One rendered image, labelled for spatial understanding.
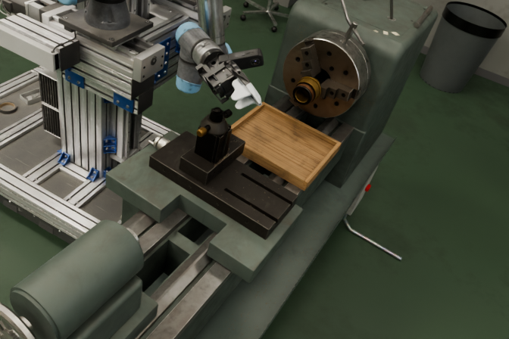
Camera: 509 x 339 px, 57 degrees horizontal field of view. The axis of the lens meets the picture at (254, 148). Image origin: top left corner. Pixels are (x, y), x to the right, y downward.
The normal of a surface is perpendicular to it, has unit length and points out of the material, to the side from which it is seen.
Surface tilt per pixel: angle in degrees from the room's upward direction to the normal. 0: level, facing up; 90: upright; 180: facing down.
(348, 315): 0
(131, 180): 0
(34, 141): 0
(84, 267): 19
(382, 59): 90
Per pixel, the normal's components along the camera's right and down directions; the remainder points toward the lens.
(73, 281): 0.55, -0.47
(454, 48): -0.58, 0.48
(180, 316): 0.21, -0.76
